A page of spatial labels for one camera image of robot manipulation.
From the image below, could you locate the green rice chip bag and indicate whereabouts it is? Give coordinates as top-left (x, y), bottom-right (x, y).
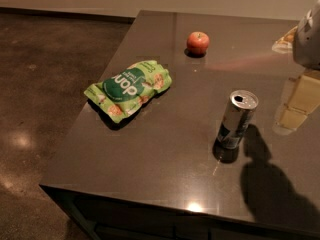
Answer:
top-left (84, 60), bottom-right (172, 123)

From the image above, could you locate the silver blue redbull can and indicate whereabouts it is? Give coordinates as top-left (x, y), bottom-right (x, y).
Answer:
top-left (217, 90), bottom-right (259, 150)

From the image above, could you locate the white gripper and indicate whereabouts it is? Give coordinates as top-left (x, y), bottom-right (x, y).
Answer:
top-left (272, 0), bottom-right (320, 130)

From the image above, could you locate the red apple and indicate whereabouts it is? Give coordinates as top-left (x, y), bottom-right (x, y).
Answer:
top-left (187, 31), bottom-right (210, 55)

